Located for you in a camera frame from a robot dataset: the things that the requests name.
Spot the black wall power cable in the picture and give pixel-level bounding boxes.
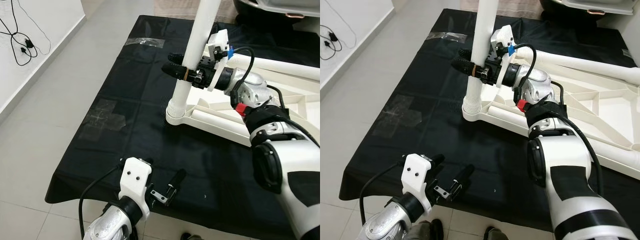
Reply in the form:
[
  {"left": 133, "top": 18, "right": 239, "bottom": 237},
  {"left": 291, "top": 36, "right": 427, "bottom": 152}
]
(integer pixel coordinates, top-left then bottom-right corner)
[
  {"left": 0, "top": 0, "right": 52, "bottom": 67},
  {"left": 320, "top": 20, "right": 357, "bottom": 62}
]

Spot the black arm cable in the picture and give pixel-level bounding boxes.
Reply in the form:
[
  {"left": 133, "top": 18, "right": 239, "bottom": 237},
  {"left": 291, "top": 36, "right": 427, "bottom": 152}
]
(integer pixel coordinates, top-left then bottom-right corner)
[
  {"left": 359, "top": 160, "right": 407, "bottom": 240},
  {"left": 78, "top": 159, "right": 127, "bottom": 240},
  {"left": 512, "top": 42, "right": 606, "bottom": 196},
  {"left": 227, "top": 46, "right": 321, "bottom": 151}
]

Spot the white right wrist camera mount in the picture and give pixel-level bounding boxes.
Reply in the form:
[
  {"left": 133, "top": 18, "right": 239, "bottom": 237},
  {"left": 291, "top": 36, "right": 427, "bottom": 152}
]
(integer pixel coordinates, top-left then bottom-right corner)
[
  {"left": 206, "top": 28, "right": 235, "bottom": 93},
  {"left": 489, "top": 24, "right": 517, "bottom": 87}
]

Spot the black wok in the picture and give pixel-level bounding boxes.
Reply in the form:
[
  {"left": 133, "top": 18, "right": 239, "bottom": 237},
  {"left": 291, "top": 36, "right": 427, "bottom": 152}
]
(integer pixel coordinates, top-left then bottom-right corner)
[
  {"left": 233, "top": 0, "right": 321, "bottom": 22},
  {"left": 539, "top": 0, "right": 623, "bottom": 16}
]

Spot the clear tape cross patch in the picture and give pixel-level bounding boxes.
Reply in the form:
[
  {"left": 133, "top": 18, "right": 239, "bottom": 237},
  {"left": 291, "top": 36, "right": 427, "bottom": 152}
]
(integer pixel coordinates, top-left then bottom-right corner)
[
  {"left": 79, "top": 98, "right": 127, "bottom": 144},
  {"left": 382, "top": 94, "right": 437, "bottom": 138}
]

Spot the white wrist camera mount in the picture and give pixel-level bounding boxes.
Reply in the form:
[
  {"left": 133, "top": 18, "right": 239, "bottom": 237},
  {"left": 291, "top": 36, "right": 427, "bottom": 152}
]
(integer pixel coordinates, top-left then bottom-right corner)
[
  {"left": 401, "top": 153, "right": 435, "bottom": 210},
  {"left": 489, "top": 24, "right": 517, "bottom": 87},
  {"left": 206, "top": 28, "right": 235, "bottom": 93},
  {"left": 118, "top": 157, "right": 153, "bottom": 219}
]

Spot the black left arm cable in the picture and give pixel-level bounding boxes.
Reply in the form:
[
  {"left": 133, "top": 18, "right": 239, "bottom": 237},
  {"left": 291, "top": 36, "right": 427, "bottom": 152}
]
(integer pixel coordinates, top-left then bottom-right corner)
[
  {"left": 359, "top": 160, "right": 407, "bottom": 240},
  {"left": 78, "top": 159, "right": 127, "bottom": 240}
]

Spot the black tablecloth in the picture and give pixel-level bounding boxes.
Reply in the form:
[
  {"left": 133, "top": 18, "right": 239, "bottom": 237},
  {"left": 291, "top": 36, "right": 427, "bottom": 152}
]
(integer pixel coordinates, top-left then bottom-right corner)
[
  {"left": 45, "top": 14, "right": 321, "bottom": 237},
  {"left": 339, "top": 7, "right": 640, "bottom": 235}
]

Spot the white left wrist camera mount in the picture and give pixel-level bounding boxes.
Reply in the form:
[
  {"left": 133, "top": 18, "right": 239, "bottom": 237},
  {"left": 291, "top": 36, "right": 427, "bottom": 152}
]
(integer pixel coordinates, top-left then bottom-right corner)
[
  {"left": 401, "top": 153, "right": 435, "bottom": 210},
  {"left": 118, "top": 157, "right": 153, "bottom": 219}
]

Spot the white plastic children table top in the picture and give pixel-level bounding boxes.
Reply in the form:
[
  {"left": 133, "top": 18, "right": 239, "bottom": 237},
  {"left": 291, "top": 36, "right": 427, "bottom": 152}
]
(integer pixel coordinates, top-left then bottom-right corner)
[
  {"left": 462, "top": 47, "right": 640, "bottom": 168},
  {"left": 165, "top": 54, "right": 321, "bottom": 151}
]

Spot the clear tape strip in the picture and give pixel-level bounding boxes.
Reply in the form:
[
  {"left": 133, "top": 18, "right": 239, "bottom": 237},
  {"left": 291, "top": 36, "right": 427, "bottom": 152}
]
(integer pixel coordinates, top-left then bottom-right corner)
[
  {"left": 426, "top": 31, "right": 468, "bottom": 43},
  {"left": 125, "top": 37, "right": 166, "bottom": 48}
]

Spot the beige woven cloth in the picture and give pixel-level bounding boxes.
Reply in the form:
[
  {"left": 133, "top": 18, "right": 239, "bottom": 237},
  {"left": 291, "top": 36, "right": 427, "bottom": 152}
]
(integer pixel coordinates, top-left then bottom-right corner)
[
  {"left": 153, "top": 0, "right": 240, "bottom": 24},
  {"left": 460, "top": 0, "right": 543, "bottom": 15}
]

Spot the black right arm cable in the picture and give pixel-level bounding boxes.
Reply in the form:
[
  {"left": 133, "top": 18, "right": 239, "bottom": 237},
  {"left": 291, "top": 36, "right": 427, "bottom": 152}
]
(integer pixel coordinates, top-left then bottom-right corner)
[
  {"left": 227, "top": 46, "right": 321, "bottom": 151},
  {"left": 512, "top": 42, "right": 606, "bottom": 196}
]

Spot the dark robot left foot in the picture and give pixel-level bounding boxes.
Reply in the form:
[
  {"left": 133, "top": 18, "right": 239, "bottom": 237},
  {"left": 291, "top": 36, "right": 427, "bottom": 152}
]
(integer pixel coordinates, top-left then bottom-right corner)
[{"left": 414, "top": 218, "right": 444, "bottom": 240}]

